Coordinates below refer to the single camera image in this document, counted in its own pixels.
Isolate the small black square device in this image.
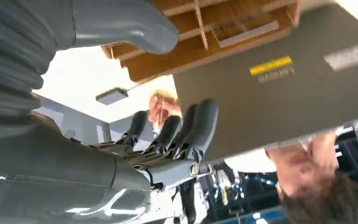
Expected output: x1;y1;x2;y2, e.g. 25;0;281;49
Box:
95;87;130;106

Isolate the wooden card box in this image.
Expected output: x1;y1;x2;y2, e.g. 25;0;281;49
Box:
101;0;302;83

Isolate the person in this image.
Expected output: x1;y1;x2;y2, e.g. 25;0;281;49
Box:
148;92;358;224

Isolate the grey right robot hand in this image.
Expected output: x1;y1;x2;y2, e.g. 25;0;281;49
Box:
0;0;220;224

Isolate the grey laptop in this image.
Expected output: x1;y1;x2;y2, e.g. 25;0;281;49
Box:
172;4;358;162

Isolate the grey slanted kiosk stand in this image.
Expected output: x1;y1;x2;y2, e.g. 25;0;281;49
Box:
33;95;112;147

